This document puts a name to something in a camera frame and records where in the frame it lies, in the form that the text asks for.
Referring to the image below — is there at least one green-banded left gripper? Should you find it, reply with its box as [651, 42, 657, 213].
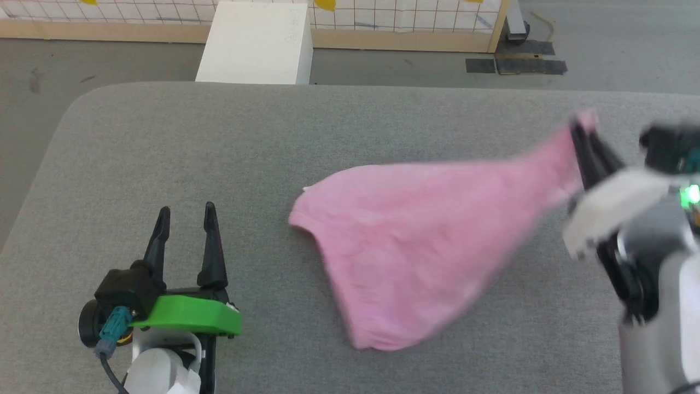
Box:
[129, 201, 243, 362]

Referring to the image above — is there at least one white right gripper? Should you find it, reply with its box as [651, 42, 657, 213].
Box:
[562, 118, 687, 261]

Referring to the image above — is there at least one pink garment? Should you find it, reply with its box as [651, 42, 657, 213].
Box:
[288, 109, 600, 351]

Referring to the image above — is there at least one long black floor mat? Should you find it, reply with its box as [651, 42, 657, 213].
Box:
[495, 58, 568, 76]

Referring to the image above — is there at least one black floor mat under stand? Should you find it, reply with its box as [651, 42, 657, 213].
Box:
[495, 39, 556, 56]

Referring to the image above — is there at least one metal stand foot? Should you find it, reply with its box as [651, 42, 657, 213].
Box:
[505, 0, 530, 43]

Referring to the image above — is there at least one white box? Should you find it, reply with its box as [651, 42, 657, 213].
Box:
[195, 1, 314, 85]

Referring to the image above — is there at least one lemon-print wood-framed screen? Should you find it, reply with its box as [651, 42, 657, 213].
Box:
[0, 0, 512, 54]

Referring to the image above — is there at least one yellow floor cable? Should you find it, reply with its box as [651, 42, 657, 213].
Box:
[527, 10, 555, 42]

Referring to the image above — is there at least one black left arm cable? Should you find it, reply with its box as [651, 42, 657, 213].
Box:
[95, 337, 131, 394]

